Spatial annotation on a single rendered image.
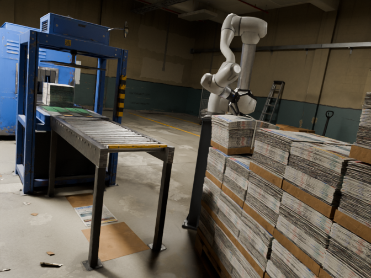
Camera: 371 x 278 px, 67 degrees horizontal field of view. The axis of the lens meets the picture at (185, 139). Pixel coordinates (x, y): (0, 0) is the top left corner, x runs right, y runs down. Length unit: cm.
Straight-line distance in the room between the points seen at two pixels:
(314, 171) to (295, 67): 845
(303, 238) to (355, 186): 33
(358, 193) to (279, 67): 895
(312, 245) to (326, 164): 32
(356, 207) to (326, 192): 12
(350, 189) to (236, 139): 96
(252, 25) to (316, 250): 155
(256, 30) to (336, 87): 679
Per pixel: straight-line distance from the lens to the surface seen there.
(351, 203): 111
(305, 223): 127
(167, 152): 202
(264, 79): 1019
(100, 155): 178
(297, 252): 132
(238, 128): 187
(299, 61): 956
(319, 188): 119
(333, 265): 118
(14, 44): 530
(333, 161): 115
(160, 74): 1223
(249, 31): 222
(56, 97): 379
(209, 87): 188
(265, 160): 147
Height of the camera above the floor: 122
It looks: 10 degrees down
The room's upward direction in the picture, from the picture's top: 8 degrees clockwise
